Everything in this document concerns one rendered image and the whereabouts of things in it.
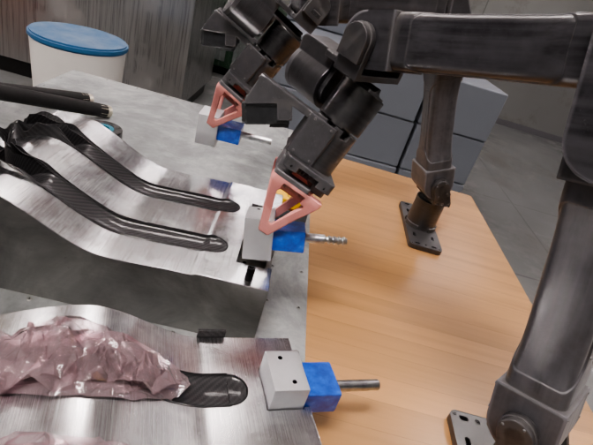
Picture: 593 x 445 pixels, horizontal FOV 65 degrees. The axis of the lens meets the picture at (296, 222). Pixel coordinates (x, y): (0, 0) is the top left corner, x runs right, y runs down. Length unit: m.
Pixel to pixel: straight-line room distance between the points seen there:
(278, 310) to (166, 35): 2.93
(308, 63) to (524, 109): 6.87
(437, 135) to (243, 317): 0.54
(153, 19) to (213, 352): 3.09
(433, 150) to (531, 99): 6.47
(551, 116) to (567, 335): 7.13
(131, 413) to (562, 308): 0.37
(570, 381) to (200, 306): 0.39
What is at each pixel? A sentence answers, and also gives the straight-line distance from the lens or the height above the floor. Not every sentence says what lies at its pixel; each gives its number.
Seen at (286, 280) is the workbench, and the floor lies 0.80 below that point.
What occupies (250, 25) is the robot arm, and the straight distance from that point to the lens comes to 0.76.
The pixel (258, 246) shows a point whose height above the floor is 0.91.
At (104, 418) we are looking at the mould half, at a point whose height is 0.89.
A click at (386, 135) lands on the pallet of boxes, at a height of 0.56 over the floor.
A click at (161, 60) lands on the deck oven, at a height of 0.40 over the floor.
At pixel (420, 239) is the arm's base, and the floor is 0.81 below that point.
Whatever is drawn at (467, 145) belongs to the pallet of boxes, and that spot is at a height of 0.63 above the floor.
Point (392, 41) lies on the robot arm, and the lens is 0.50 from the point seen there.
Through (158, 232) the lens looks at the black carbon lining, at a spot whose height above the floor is 0.88.
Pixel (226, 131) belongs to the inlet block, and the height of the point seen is 0.94.
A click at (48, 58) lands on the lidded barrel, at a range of 2.69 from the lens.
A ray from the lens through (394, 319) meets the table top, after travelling 0.74.
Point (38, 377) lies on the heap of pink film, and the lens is 0.41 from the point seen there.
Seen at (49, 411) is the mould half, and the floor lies 0.90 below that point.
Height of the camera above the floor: 1.22
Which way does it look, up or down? 29 degrees down
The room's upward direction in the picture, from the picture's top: 17 degrees clockwise
